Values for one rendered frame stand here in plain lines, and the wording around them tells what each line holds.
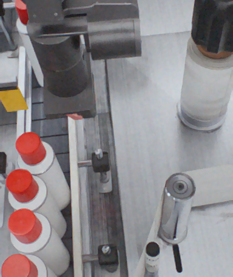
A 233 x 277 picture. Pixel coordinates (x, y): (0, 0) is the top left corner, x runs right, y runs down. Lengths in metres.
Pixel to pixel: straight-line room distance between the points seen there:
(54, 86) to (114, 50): 0.10
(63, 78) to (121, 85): 0.33
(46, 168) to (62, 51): 0.18
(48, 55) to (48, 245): 0.24
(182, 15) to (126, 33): 0.56
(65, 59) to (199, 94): 0.27
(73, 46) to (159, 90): 0.37
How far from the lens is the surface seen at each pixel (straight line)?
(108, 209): 0.77
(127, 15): 0.47
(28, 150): 0.55
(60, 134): 0.79
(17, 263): 0.50
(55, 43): 0.47
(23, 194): 0.54
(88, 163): 0.72
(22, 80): 0.77
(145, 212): 0.71
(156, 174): 0.74
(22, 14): 0.71
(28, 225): 0.51
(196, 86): 0.68
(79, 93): 0.55
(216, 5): 0.56
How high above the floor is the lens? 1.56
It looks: 59 degrees down
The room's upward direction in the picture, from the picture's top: 7 degrees counter-clockwise
